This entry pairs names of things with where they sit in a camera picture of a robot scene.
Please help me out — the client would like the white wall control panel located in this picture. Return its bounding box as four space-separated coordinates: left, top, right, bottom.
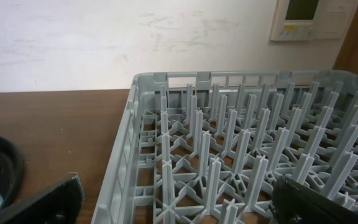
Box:
270 0 358 42

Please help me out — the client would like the grey dishwasher rack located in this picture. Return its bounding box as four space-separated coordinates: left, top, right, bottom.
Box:
92 70 358 223

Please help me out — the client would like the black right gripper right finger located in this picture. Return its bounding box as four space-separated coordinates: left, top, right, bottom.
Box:
269 176 358 224

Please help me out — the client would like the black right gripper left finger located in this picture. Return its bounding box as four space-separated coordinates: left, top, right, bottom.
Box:
0 173 85 224

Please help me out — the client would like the round black tray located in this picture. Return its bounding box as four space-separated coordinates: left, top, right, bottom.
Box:
0 136 25 210

